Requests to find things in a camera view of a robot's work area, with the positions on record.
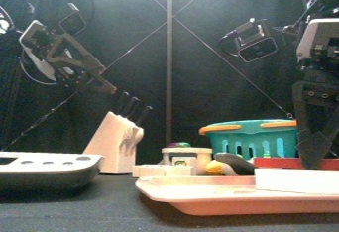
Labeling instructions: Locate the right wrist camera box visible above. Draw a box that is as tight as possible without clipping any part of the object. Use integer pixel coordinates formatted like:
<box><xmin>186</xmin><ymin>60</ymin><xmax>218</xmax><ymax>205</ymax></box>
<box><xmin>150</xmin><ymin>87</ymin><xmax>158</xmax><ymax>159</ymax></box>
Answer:
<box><xmin>229</xmin><ymin>17</ymin><xmax>280</xmax><ymax>63</ymax></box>

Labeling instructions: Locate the black knife handle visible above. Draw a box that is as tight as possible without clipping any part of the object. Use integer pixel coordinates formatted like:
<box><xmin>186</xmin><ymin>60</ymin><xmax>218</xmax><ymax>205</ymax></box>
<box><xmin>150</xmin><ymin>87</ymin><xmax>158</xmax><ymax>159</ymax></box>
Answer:
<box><xmin>133</xmin><ymin>105</ymin><xmax>153</xmax><ymax>128</ymax></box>
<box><xmin>114</xmin><ymin>91</ymin><xmax>130</xmax><ymax>115</ymax></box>
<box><xmin>122</xmin><ymin>96</ymin><xmax>141</xmax><ymax>120</ymax></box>

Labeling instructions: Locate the white round toy container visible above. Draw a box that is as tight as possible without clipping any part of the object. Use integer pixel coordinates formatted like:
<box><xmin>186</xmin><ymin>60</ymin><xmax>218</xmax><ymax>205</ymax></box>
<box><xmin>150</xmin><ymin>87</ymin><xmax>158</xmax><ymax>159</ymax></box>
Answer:
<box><xmin>160</xmin><ymin>146</ymin><xmax>214</xmax><ymax>176</ymax></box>

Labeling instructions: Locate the white toy block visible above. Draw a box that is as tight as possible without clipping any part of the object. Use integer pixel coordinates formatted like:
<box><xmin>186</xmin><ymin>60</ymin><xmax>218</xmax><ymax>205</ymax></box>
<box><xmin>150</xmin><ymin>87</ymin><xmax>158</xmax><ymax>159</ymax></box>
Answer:
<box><xmin>130</xmin><ymin>164</ymin><xmax>196</xmax><ymax>178</ymax></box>

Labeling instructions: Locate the grey toy kitchen scale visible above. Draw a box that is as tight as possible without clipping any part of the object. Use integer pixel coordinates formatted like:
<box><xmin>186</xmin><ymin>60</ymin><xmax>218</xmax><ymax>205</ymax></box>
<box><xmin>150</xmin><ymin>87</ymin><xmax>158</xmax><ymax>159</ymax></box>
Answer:
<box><xmin>0</xmin><ymin>151</ymin><xmax>104</xmax><ymax>193</ymax></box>

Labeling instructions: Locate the yellow toy piece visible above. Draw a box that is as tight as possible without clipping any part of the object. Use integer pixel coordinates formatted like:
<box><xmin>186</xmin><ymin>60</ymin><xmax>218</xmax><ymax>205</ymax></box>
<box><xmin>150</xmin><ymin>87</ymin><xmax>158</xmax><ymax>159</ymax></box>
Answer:
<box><xmin>204</xmin><ymin>159</ymin><xmax>225</xmax><ymax>177</ymax></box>

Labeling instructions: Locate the grey vertical frame pole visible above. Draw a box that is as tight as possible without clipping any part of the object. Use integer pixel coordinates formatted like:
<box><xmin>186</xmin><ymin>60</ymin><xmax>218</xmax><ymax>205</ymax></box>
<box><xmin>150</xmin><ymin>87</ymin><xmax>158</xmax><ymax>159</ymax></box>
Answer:
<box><xmin>164</xmin><ymin>0</ymin><xmax>174</xmax><ymax>137</ymax></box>

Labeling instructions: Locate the teal basket with orange handles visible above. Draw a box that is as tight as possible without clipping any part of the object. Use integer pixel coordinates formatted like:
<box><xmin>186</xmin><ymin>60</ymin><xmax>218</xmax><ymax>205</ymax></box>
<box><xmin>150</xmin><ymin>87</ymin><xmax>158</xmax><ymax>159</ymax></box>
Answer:
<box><xmin>197</xmin><ymin>119</ymin><xmax>300</xmax><ymax>161</ymax></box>

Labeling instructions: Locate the pink plastic tray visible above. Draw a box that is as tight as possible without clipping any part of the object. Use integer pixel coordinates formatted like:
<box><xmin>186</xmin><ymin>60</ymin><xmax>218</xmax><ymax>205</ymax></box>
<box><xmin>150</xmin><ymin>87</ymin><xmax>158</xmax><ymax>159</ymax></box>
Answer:
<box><xmin>133</xmin><ymin>174</ymin><xmax>339</xmax><ymax>217</ymax></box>

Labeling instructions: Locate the white knife block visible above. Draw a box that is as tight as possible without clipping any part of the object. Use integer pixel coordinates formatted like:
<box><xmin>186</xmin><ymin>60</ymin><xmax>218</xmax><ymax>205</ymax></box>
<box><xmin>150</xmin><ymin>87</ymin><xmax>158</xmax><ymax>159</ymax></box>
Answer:
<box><xmin>82</xmin><ymin>111</ymin><xmax>145</xmax><ymax>174</ymax></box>

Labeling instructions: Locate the red flat box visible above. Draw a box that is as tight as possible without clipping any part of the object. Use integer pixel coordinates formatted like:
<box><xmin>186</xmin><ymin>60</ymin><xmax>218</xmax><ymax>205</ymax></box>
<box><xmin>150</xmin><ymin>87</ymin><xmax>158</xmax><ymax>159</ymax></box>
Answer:
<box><xmin>253</xmin><ymin>157</ymin><xmax>339</xmax><ymax>172</ymax></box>

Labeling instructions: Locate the black and white toy piece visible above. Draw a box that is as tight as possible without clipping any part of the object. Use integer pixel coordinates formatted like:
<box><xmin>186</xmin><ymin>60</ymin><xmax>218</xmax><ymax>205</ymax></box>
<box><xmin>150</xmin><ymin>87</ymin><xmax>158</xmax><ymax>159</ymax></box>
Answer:
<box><xmin>213</xmin><ymin>152</ymin><xmax>256</xmax><ymax>177</ymax></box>

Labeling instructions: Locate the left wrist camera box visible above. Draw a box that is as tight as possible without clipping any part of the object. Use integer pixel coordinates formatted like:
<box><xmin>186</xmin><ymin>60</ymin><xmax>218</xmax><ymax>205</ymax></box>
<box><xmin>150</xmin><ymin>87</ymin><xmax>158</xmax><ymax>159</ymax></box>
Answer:
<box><xmin>58</xmin><ymin>2</ymin><xmax>88</xmax><ymax>37</ymax></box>

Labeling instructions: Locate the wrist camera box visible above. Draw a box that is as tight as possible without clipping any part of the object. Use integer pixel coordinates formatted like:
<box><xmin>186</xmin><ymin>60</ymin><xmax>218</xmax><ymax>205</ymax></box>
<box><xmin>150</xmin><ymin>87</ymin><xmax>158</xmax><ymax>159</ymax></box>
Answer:
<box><xmin>58</xmin><ymin>2</ymin><xmax>88</xmax><ymax>37</ymax></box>
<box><xmin>229</xmin><ymin>17</ymin><xmax>280</xmax><ymax>63</ymax></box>

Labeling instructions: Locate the purple and green toy piece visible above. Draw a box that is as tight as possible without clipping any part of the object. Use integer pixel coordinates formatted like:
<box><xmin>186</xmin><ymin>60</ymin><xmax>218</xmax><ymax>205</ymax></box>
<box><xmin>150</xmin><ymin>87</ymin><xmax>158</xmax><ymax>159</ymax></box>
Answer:
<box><xmin>165</xmin><ymin>141</ymin><xmax>193</xmax><ymax>149</ymax></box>

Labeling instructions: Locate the white flat box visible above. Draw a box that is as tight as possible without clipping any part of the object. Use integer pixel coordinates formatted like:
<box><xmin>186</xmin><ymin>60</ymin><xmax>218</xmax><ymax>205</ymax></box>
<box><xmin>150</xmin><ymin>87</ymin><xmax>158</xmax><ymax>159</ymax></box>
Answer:
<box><xmin>253</xmin><ymin>168</ymin><xmax>339</xmax><ymax>196</ymax></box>

